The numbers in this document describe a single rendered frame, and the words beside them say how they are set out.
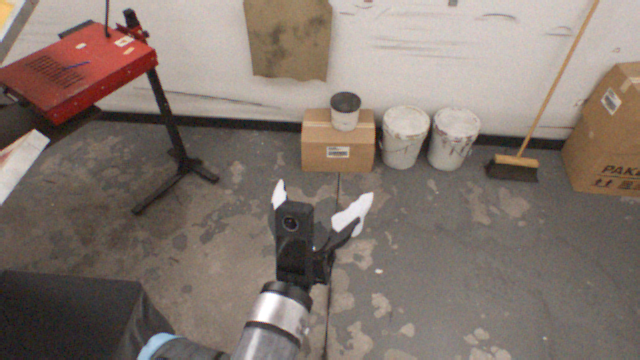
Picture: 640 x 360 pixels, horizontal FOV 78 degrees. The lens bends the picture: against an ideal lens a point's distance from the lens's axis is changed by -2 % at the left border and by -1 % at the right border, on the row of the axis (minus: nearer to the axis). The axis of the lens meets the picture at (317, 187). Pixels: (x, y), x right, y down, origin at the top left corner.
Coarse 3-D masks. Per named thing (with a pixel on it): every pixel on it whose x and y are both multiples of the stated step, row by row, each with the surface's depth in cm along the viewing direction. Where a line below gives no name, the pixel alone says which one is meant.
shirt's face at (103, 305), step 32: (0, 288) 129; (32, 288) 129; (64, 288) 129; (96, 288) 129; (128, 288) 129; (0, 320) 123; (32, 320) 123; (64, 320) 123; (96, 320) 123; (0, 352) 117; (32, 352) 117; (64, 352) 117; (96, 352) 117
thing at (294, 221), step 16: (288, 208) 49; (304, 208) 49; (288, 224) 49; (304, 224) 49; (288, 240) 51; (304, 240) 50; (288, 256) 51; (304, 256) 51; (288, 272) 52; (304, 272) 52
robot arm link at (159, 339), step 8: (160, 336) 57; (168, 336) 57; (176, 336) 57; (152, 344) 55; (160, 344) 55; (168, 344) 56; (176, 344) 56; (184, 344) 56; (192, 344) 57; (200, 344) 57; (144, 352) 55; (152, 352) 54; (160, 352) 54; (168, 352) 53; (176, 352) 54; (184, 352) 54; (192, 352) 55; (200, 352) 55; (208, 352) 55; (216, 352) 56; (224, 352) 57
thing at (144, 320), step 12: (144, 288) 133; (144, 300) 135; (132, 312) 126; (144, 312) 137; (156, 312) 145; (132, 324) 127; (144, 324) 139; (156, 324) 147; (168, 324) 155; (120, 336) 120; (132, 336) 128; (144, 336) 139; (120, 348) 120; (132, 348) 130
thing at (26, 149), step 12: (36, 132) 89; (12, 144) 92; (24, 144) 86; (36, 144) 88; (0, 156) 92; (12, 156) 83; (24, 156) 85; (36, 156) 87; (0, 168) 82; (12, 168) 83; (24, 168) 85; (0, 180) 80; (12, 180) 82; (0, 192) 80; (0, 204) 79
